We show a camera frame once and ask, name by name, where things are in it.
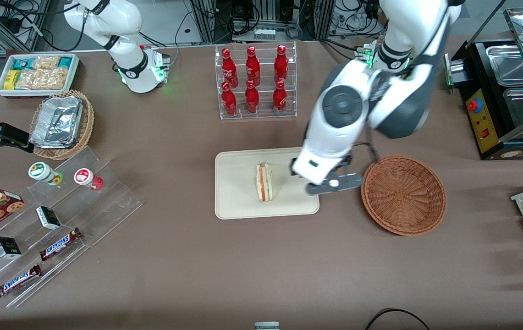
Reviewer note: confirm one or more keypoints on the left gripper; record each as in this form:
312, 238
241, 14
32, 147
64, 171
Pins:
292, 166

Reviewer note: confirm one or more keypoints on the triangular sandwich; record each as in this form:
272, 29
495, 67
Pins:
263, 183

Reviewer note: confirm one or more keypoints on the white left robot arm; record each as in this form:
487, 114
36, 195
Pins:
334, 133

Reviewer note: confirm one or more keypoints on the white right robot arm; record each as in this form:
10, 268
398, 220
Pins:
123, 23

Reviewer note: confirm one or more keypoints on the cream plastic tray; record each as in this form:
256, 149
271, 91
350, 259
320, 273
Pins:
238, 183

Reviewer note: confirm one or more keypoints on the oval light wicker basket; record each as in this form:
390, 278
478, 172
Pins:
85, 133

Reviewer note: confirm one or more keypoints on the round brown wicker basket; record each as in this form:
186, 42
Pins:
403, 197

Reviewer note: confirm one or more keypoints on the green capped small bottle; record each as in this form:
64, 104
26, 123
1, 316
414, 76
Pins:
41, 171

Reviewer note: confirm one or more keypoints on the white rectangular snack bin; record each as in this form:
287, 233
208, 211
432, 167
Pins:
23, 93

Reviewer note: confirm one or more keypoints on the silver foil container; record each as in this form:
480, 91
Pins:
57, 121

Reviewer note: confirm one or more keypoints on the yellow snack packet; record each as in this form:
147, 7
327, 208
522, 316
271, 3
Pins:
11, 79

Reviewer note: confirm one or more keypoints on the clear bag of nuts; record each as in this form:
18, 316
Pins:
46, 62
30, 79
55, 78

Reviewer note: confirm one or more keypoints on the red cola bottle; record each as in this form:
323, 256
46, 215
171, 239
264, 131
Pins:
252, 66
279, 97
251, 98
229, 101
281, 64
229, 68

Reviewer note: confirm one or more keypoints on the clear acrylic bottle rack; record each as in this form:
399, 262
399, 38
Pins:
266, 98

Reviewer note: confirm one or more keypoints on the teal snack packet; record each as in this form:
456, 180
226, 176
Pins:
21, 63
65, 62

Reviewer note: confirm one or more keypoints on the red capped small bottle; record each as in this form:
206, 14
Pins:
85, 176

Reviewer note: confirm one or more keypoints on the small black box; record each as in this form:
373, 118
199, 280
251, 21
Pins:
48, 217
7, 247

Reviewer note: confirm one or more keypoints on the Snickers chocolate bar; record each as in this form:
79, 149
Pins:
59, 244
17, 281

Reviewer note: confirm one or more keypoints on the clear acrylic stepped stand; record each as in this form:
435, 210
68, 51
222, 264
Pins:
114, 201

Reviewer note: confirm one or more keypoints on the white power strip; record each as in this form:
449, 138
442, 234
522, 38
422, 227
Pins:
265, 33

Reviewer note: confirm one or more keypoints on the small grey device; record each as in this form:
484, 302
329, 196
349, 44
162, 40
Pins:
267, 326

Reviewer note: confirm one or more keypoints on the red emergency stop button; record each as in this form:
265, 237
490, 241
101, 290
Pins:
473, 105

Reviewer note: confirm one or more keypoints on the black hot food warmer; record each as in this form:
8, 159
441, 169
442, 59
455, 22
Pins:
472, 78

